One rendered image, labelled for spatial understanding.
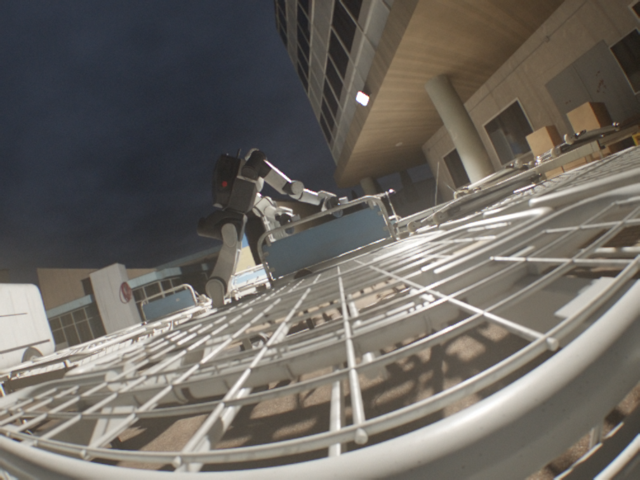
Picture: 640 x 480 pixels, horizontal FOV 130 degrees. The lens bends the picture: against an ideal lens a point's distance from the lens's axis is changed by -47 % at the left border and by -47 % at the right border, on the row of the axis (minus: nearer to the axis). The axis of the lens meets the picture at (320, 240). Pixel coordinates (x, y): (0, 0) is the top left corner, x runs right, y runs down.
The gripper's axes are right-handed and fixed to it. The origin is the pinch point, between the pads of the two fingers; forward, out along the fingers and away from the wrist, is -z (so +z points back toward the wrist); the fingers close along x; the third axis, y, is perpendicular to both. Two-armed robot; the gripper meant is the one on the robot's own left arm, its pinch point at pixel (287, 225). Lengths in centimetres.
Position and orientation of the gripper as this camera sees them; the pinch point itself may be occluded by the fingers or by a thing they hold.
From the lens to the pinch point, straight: 153.8
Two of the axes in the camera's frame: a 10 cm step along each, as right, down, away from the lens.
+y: 9.4, -3.4, 0.9
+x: -3.0, -9.1, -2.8
